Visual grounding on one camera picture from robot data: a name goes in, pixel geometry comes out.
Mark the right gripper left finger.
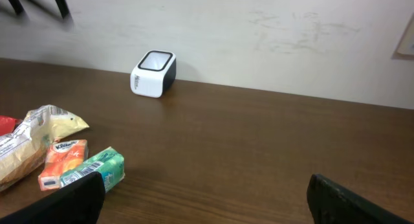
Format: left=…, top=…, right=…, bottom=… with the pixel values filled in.
left=1, top=172, right=105, bottom=224

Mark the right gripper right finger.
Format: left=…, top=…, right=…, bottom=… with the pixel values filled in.
left=307, top=174, right=413, bottom=224

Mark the green tissue pack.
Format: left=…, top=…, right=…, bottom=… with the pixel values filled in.
left=60, top=147, right=125, bottom=192

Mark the orange tissue pack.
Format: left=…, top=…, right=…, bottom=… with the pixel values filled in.
left=38, top=139, right=89, bottom=191

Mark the cream chips bag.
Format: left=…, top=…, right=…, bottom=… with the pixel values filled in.
left=1, top=105, right=89, bottom=191

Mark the red snack packet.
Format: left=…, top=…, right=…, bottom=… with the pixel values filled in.
left=0, top=115, right=21, bottom=136

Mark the white barcode scanner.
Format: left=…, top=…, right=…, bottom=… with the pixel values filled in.
left=130, top=50, right=177, bottom=98

